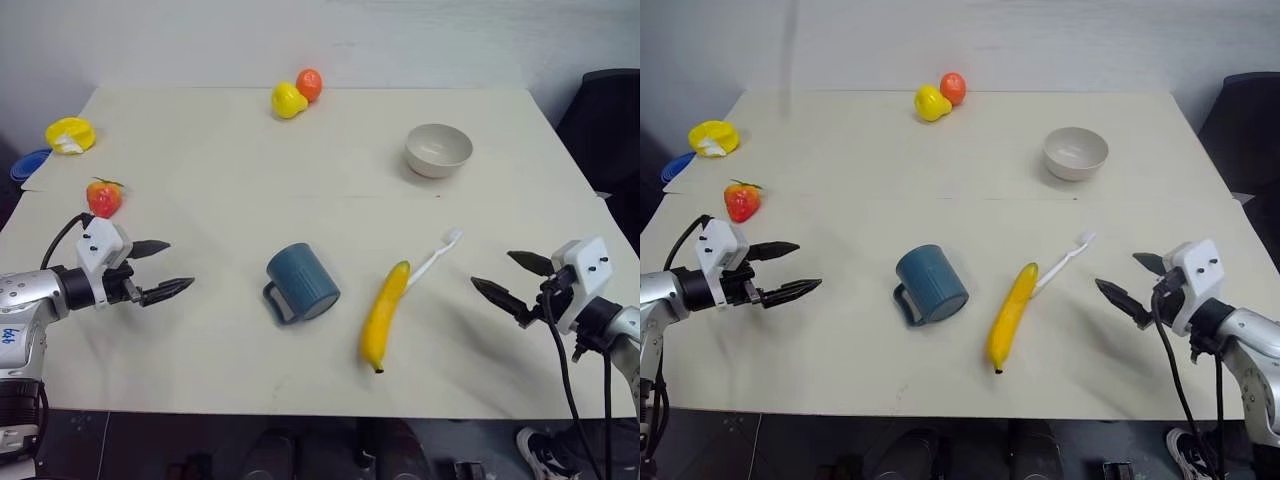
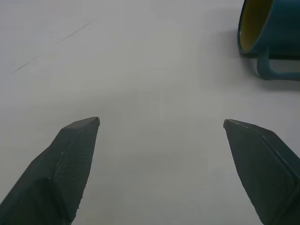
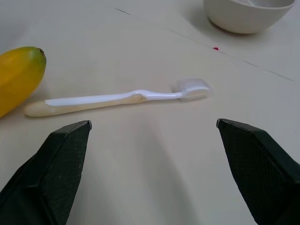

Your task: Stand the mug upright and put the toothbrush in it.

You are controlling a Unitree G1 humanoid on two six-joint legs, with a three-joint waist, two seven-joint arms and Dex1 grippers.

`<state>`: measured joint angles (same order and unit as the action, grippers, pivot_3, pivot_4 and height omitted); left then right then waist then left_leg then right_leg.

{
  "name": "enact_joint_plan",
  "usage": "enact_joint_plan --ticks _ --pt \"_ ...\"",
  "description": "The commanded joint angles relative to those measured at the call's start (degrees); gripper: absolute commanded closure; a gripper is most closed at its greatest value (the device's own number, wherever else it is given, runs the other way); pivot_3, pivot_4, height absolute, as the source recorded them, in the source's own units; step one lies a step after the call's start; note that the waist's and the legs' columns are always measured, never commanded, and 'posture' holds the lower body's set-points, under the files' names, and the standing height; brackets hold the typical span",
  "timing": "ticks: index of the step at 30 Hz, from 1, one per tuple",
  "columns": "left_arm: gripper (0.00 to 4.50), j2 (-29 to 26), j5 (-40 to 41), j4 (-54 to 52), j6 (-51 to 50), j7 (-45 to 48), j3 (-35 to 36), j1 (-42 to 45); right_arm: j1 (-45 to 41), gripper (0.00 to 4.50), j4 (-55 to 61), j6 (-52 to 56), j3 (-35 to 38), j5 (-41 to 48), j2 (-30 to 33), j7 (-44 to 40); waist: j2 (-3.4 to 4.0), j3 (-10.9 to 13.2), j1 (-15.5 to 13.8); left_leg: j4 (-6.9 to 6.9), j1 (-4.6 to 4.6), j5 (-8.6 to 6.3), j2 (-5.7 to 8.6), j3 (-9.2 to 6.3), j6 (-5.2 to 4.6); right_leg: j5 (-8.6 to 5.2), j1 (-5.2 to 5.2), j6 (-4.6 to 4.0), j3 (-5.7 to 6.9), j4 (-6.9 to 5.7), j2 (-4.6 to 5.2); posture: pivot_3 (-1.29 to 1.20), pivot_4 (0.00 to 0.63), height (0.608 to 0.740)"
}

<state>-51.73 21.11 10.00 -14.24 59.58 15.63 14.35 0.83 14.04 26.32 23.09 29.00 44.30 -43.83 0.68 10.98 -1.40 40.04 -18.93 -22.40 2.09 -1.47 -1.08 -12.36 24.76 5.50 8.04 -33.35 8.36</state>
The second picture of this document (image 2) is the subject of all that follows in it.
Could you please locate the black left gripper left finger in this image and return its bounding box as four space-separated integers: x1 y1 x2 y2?
0 116 101 225

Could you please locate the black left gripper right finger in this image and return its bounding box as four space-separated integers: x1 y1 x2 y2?
223 119 300 225

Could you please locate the teal mug with yellow inside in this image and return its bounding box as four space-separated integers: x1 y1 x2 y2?
237 0 300 82

